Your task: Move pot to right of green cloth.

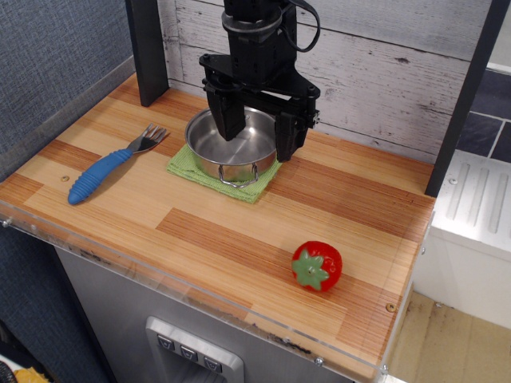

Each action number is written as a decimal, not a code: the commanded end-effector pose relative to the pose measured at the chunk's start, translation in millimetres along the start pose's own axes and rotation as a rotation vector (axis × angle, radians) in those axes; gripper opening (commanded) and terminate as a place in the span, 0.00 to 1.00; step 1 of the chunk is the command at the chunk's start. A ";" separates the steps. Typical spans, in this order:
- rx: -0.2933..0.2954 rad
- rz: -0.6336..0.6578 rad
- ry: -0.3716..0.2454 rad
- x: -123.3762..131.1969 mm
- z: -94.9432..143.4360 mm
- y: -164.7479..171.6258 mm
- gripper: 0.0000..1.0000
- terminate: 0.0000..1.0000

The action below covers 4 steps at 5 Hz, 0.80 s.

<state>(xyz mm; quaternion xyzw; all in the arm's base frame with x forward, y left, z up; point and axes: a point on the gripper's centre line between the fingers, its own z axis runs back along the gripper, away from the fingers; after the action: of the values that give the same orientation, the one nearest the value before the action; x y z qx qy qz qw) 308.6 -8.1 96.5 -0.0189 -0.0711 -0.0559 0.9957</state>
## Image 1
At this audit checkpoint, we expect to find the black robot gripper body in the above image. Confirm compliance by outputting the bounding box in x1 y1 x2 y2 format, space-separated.
200 26 320 128

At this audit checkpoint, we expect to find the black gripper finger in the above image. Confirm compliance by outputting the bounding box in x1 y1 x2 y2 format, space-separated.
207 92 245 141
275 112 307 163

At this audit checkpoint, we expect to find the small steel pot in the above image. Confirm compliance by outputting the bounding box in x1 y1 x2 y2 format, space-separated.
185 107 276 184

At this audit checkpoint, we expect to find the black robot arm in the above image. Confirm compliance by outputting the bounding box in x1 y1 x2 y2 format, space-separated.
200 1 320 162

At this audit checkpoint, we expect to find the red toy tomato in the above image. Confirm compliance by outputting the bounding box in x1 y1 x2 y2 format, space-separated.
291 241 343 292

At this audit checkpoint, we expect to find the green folded cloth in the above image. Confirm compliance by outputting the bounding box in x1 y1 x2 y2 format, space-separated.
166 145 281 203

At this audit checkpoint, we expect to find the white toy sink unit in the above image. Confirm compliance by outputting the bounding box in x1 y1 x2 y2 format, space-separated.
412 151 510 327

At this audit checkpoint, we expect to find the clear acrylic edge guard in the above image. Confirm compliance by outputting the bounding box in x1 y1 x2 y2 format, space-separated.
1 202 390 382

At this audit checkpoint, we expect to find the grey toy fridge dispenser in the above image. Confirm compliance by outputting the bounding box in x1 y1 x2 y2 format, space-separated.
145 316 245 382

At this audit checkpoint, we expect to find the black cable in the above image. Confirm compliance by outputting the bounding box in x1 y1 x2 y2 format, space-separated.
279 0 322 53

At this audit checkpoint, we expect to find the dark left post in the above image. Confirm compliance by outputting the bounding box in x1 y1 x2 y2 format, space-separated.
125 0 168 107

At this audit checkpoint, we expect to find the dark post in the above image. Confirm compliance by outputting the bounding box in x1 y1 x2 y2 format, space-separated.
125 0 168 107
425 0 510 197

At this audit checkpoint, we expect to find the blue handled fork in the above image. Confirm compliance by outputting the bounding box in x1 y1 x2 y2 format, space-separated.
68 123 167 205

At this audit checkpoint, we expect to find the dark right post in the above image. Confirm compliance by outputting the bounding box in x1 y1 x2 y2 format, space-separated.
425 0 510 197

